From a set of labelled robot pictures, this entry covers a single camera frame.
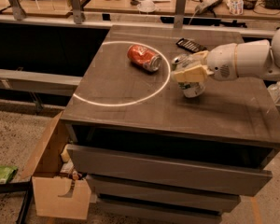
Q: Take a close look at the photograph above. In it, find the cardboard box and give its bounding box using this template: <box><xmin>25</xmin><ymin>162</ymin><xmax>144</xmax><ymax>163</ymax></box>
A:
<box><xmin>21</xmin><ymin>113</ymin><xmax>91</xmax><ymax>220</ymax></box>

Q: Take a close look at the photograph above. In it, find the grey metal bracket right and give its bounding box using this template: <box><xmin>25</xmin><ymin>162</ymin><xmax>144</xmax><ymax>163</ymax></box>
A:
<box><xmin>174</xmin><ymin>0</ymin><xmax>186</xmax><ymax>28</ymax></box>

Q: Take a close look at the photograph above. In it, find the crushed silver green 7up can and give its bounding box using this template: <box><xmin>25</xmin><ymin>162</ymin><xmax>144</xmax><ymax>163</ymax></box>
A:
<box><xmin>171</xmin><ymin>54</ymin><xmax>206</xmax><ymax>98</ymax></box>

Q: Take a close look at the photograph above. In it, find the grey metal bracket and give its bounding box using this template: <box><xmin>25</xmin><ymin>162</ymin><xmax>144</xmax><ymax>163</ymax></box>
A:
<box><xmin>70</xmin><ymin>0</ymin><xmax>85</xmax><ymax>24</ymax></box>
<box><xmin>174</xmin><ymin>0</ymin><xmax>186</xmax><ymax>28</ymax></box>
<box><xmin>8</xmin><ymin>0</ymin><xmax>26</xmax><ymax>21</ymax></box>

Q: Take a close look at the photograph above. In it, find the white bowl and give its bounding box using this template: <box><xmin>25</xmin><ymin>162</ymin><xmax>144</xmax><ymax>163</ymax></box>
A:
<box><xmin>137</xmin><ymin>0</ymin><xmax>156</xmax><ymax>13</ymax></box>

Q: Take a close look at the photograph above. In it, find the green snack bag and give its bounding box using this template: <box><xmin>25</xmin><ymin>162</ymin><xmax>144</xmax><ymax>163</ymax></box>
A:
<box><xmin>0</xmin><ymin>165</ymin><xmax>18</xmax><ymax>185</ymax></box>

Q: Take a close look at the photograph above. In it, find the grey metal bracket middle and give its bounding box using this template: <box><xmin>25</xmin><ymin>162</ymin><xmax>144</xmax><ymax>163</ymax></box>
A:
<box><xmin>70</xmin><ymin>0</ymin><xmax>85</xmax><ymax>24</ymax></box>

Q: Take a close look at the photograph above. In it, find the grey power strip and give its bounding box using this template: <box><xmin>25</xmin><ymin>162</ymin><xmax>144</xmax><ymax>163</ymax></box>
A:
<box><xmin>195</xmin><ymin>0</ymin><xmax>223</xmax><ymax>14</ymax></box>

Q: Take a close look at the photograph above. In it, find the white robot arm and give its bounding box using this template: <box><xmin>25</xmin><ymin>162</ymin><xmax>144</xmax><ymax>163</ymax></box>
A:
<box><xmin>171</xmin><ymin>29</ymin><xmax>280</xmax><ymax>83</ymax></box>

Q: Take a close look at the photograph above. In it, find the white striped packet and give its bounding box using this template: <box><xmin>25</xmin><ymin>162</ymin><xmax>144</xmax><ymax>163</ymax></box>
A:
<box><xmin>227</xmin><ymin>0</ymin><xmax>244</xmax><ymax>15</ymax></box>

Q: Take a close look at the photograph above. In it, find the black remote control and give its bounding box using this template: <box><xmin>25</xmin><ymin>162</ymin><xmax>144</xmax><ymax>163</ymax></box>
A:
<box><xmin>175</xmin><ymin>38</ymin><xmax>207</xmax><ymax>53</ymax></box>

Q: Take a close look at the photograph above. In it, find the grey metal bracket left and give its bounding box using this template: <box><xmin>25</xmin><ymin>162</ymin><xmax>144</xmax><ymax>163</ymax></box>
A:
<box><xmin>8</xmin><ymin>0</ymin><xmax>26</xmax><ymax>21</ymax></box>

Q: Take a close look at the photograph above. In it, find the grey drawer cabinet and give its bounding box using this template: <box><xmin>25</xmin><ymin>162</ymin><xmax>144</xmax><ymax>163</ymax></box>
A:
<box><xmin>62</xmin><ymin>26</ymin><xmax>280</xmax><ymax>224</ymax></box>

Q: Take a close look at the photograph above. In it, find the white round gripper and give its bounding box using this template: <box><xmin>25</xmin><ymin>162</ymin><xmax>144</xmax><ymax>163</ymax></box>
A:
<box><xmin>171</xmin><ymin>43</ymin><xmax>238</xmax><ymax>83</ymax></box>

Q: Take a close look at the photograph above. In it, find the black mesh cup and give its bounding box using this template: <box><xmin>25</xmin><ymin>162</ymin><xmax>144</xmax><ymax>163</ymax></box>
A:
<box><xmin>243</xmin><ymin>0</ymin><xmax>258</xmax><ymax>9</ymax></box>

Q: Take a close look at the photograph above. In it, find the red orange soda can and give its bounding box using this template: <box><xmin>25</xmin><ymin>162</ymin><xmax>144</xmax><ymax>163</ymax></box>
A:
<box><xmin>127</xmin><ymin>45</ymin><xmax>161</xmax><ymax>72</ymax></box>

